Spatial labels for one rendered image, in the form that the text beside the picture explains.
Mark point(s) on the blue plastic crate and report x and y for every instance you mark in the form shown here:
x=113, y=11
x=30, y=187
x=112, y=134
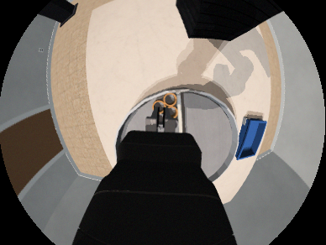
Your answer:
x=250, y=137

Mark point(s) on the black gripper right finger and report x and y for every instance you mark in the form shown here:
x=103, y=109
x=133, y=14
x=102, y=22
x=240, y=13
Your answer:
x=169, y=123

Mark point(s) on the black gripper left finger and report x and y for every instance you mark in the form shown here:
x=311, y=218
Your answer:
x=152, y=123

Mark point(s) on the grey round turntable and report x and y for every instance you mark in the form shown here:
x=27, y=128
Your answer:
x=213, y=126

